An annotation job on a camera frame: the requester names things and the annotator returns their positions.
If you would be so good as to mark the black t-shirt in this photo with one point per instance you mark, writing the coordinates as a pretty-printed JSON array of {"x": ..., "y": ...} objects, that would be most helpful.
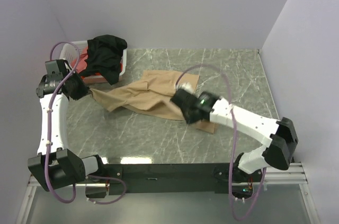
[{"x": 104, "y": 57}]

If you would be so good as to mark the pink t-shirt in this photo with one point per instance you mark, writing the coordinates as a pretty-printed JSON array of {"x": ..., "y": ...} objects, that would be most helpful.
[{"x": 82, "y": 62}]

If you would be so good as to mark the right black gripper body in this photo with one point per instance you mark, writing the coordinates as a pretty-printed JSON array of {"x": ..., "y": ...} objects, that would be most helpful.
[{"x": 189, "y": 118}]

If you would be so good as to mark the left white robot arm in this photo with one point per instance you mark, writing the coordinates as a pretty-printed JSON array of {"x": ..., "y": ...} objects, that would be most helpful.
[{"x": 55, "y": 165}]

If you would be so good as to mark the beige t-shirt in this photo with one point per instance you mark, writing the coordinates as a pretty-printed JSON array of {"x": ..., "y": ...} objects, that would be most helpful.
[{"x": 150, "y": 95}]

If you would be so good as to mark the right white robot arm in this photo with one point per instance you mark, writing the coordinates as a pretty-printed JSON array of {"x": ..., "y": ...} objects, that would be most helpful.
[{"x": 278, "y": 138}]

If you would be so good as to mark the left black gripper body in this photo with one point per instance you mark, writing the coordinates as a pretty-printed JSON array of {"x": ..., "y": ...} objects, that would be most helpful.
[{"x": 78, "y": 87}]

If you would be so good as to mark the aluminium rail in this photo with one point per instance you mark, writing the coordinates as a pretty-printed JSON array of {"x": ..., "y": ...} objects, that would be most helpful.
[{"x": 294, "y": 175}]

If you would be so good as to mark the black base beam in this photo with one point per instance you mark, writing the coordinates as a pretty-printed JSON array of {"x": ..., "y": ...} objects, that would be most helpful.
[{"x": 165, "y": 178}]

